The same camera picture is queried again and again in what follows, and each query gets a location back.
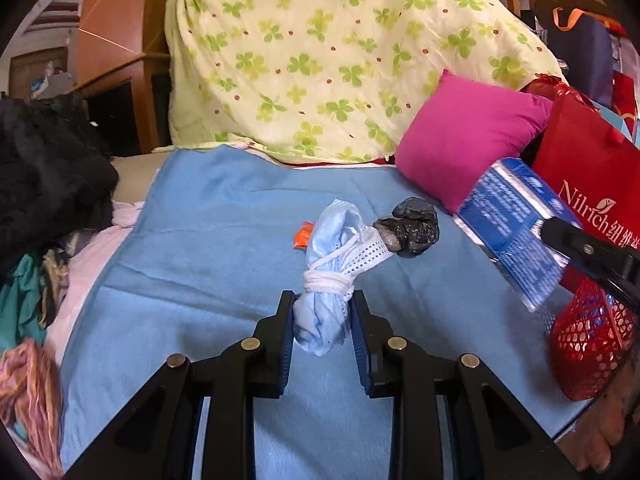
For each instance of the person's bare foot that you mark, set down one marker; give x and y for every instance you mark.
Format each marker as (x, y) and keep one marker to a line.
(600, 430)

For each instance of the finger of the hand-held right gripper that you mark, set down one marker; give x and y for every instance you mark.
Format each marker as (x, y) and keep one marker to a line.
(585, 250)

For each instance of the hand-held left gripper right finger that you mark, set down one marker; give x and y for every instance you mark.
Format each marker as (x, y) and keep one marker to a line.
(361, 355)

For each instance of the small orange wrapper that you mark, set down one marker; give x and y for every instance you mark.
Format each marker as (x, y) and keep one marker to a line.
(301, 238)

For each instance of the blue face mask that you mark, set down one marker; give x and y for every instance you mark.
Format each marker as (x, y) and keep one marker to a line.
(325, 240)

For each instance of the pink orange knitted scarf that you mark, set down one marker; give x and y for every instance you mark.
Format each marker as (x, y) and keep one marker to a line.
(30, 390)

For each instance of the wooden door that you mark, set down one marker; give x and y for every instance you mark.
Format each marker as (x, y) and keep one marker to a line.
(35, 72)

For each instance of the pink pillow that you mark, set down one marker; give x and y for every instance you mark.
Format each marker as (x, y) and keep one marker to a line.
(465, 135)

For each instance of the red plastic bag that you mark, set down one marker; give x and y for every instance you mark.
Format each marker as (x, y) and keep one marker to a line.
(545, 85)

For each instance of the teal cloth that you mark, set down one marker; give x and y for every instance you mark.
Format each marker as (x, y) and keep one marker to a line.
(25, 295)

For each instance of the beige mattress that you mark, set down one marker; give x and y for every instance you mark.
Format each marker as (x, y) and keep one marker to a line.
(135, 175)

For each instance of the red paper bag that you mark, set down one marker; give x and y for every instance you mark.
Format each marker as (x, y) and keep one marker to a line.
(575, 160)

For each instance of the black cloth pile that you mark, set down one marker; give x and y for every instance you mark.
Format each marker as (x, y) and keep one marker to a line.
(45, 175)

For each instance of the light blue blanket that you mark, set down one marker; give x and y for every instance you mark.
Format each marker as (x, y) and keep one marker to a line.
(200, 260)

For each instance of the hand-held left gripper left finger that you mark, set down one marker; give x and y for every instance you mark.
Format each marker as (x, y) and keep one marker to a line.
(286, 350)

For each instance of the clover print bed sheet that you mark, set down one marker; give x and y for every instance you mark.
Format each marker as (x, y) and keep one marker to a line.
(325, 60)

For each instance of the black plastic bag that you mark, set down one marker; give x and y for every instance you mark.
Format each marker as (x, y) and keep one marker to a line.
(412, 230)

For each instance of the red mesh basket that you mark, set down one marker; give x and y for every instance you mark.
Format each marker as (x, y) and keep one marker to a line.
(585, 360)

